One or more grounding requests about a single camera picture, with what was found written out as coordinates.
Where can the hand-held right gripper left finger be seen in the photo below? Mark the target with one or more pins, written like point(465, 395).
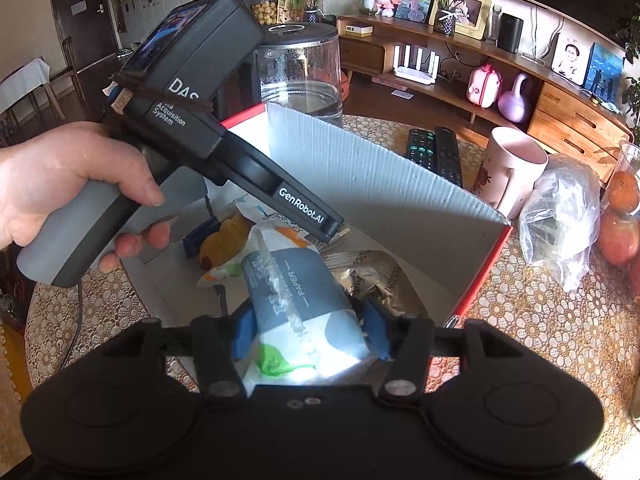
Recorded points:
point(242, 332)

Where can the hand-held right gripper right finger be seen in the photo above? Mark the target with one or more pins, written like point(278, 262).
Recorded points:
point(375, 332)

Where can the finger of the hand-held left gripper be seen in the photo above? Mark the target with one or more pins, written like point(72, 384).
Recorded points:
point(200, 237)

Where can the yellow plush toy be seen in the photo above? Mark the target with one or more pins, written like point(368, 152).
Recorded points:
point(222, 245)

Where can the silver foil bag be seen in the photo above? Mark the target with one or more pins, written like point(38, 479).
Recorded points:
point(370, 275)

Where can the tissue pack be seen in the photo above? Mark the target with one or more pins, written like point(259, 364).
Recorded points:
point(300, 310)

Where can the white orange snack packet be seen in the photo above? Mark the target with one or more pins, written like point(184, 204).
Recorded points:
point(285, 235)

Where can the red cardboard box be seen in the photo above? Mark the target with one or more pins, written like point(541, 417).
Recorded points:
point(390, 200)

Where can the round desktop with lace cloth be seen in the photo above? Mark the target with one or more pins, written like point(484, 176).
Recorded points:
point(540, 320)

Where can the person's left hand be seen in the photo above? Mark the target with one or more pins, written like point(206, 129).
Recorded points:
point(60, 170)

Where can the white cabinet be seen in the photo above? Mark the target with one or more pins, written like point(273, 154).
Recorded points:
point(160, 5)

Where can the jar of yellow snacks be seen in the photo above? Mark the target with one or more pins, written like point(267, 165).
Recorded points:
point(263, 7)

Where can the glass kettle with black lid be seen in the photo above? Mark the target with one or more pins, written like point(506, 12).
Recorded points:
point(300, 75)

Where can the printed snack bag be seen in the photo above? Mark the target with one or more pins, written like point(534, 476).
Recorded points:
point(290, 7)

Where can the dark door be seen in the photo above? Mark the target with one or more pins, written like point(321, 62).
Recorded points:
point(80, 15)

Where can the basketball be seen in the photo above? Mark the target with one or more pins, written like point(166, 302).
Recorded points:
point(344, 87)

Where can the yellow white box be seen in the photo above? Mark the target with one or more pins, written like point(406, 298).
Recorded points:
point(360, 31)

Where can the table with white cloth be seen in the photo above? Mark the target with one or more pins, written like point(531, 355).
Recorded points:
point(25, 85)

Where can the small cup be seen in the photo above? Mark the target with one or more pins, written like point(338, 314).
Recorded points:
point(367, 6)

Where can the black remote control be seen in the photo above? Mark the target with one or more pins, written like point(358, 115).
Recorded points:
point(422, 150)
point(449, 155)

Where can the white card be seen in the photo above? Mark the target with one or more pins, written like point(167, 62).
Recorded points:
point(402, 94)

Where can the pink mug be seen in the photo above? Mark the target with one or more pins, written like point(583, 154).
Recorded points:
point(510, 170)

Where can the white router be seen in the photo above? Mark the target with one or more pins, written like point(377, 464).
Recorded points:
point(415, 67)

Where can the crumpled clear plastic bag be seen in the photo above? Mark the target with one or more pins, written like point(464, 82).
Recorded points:
point(560, 220)

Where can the pastel picture card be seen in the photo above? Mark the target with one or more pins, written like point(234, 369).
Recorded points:
point(412, 2)

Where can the small potted grass plant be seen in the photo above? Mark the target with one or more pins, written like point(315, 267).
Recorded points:
point(445, 20)

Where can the pink case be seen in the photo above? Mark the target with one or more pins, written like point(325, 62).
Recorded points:
point(484, 87)

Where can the purple gourd toy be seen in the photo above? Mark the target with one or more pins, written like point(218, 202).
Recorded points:
point(515, 102)

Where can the clear jar of fruit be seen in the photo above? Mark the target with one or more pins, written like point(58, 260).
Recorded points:
point(622, 210)

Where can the wooden TV cabinet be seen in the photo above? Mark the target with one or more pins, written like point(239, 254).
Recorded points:
point(565, 115)

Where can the clear glass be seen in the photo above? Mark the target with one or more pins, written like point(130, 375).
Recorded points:
point(494, 25)

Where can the black speaker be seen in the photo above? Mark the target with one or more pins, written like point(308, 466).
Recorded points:
point(510, 32)

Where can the portrait photo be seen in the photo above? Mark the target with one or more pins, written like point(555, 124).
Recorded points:
point(571, 57)

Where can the blue picture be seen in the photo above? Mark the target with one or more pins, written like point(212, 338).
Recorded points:
point(605, 72)

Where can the tall potted tree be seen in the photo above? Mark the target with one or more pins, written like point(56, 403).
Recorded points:
point(631, 85)

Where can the yellow photo frame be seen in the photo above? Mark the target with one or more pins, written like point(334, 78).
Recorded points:
point(470, 15)

